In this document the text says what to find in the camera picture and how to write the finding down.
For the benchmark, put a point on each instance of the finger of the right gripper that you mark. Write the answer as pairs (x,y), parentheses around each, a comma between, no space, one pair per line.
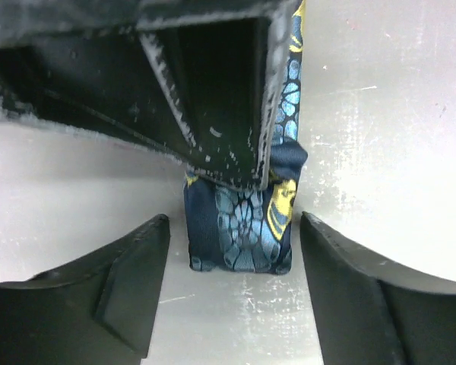
(198,81)

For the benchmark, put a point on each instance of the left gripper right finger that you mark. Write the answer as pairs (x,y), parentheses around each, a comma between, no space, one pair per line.
(370,309)

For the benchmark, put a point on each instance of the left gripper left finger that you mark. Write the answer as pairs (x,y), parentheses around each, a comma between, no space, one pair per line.
(97,309)

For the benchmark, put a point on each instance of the blue floral tie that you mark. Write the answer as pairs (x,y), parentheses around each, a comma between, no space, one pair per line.
(249,231)

